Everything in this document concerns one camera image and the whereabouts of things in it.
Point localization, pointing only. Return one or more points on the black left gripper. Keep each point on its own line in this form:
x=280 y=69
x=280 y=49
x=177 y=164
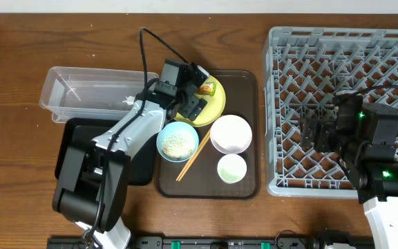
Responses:
x=195 y=107

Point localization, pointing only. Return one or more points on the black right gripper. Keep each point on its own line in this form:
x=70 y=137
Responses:
x=324 y=128

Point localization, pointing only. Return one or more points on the green orange snack wrapper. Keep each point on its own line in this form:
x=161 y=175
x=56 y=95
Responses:
x=207 y=88

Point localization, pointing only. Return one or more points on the yellow plate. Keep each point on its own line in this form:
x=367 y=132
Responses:
x=212 y=110

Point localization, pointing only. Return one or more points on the wooden chopstick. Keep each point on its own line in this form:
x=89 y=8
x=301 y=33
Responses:
x=193 y=155

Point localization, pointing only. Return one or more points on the light blue bowl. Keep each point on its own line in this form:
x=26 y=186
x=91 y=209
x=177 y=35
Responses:
x=176 y=128

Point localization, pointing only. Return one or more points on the white tissue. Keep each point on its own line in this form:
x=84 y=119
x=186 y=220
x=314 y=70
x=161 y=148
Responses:
x=129 y=100

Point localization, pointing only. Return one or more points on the small white green cup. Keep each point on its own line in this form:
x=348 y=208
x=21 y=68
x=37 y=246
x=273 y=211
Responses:
x=231 y=168

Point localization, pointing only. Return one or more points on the rice food waste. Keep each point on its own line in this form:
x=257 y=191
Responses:
x=178 y=146

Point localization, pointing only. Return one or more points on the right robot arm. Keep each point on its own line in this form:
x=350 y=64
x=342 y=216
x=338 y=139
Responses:
x=363 y=136

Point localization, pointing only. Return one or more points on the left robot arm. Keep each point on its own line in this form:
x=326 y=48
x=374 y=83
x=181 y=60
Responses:
x=94 y=176

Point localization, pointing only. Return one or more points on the grey dishwasher rack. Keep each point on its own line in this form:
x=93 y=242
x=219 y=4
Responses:
x=302 y=69

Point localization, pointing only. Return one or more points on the black waste tray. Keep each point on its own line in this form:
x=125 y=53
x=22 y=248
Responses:
x=80 y=131

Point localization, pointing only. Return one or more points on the brown serving tray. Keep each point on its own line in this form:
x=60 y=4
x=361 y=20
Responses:
x=202 y=180

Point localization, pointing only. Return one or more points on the clear plastic bin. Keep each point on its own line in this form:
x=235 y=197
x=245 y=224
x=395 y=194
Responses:
x=94 y=93

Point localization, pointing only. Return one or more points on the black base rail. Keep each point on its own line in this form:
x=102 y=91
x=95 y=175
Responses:
x=285 y=239

